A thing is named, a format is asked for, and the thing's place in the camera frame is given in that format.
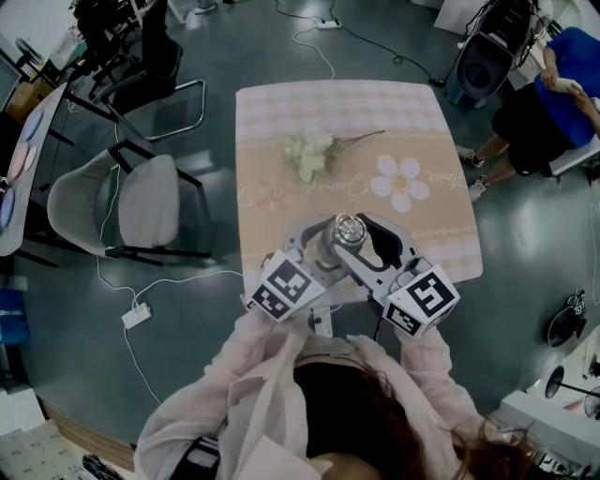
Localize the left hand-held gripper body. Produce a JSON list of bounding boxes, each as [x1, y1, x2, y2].
[[251, 243, 327, 324]]

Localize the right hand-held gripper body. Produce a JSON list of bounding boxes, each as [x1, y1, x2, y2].
[[374, 256, 460, 338]]

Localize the steel bottle lid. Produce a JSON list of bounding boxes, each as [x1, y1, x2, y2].
[[330, 213, 368, 246]]

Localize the person's right forearm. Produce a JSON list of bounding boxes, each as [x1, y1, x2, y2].
[[393, 327, 454, 390]]

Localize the person's left forearm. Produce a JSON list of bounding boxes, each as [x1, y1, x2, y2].
[[217, 308, 306, 376]]

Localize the white artificial flower bunch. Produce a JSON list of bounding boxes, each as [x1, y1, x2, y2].
[[282, 129, 386, 185]]

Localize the checked tablecloth covered table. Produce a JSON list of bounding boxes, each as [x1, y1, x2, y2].
[[233, 79, 485, 306]]

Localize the person's body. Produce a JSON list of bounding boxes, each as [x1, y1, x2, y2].
[[134, 327, 493, 480]]

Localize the black dome-shaped case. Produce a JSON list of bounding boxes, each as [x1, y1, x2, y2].
[[546, 289, 588, 349]]

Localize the grey black-framed armchair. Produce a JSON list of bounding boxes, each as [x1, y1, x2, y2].
[[46, 140, 213, 267]]

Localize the black round stand base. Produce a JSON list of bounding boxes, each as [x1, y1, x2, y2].
[[543, 365, 600, 399]]

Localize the white low cabinet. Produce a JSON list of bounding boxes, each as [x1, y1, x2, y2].
[[497, 388, 600, 442]]

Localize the black striped pouch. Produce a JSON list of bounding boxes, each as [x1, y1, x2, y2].
[[185, 435, 221, 480]]

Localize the grey pod-shaped backpack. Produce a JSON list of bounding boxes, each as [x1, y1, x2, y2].
[[444, 4, 519, 110]]

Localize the black chrome-framed chair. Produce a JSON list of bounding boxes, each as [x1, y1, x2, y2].
[[96, 0, 207, 143]]

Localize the wooden platform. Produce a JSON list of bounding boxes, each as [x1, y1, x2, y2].
[[44, 405, 137, 470]]

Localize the grey side table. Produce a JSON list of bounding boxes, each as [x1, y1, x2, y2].
[[0, 83, 69, 258]]

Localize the blue storage bag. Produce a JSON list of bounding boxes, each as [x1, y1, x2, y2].
[[0, 288, 32, 346]]

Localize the blue plate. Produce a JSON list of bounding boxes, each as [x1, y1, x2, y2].
[[22, 112, 44, 142], [0, 187, 17, 231]]

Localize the black office chair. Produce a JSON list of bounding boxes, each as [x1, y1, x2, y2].
[[69, 0, 142, 53]]

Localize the pink plate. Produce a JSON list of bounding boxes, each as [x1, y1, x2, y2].
[[7, 144, 30, 182]]

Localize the cardboard box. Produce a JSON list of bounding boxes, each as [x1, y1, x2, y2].
[[7, 79, 53, 124]]

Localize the white patterned boxes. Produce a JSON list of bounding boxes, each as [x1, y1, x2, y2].
[[0, 383, 85, 480]]

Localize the black standing fan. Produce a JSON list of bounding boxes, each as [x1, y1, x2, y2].
[[13, 37, 46, 65]]

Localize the white floor cable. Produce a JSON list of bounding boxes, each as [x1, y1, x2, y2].
[[134, 269, 244, 308], [96, 163, 138, 307], [122, 326, 164, 405], [291, 28, 337, 81]]

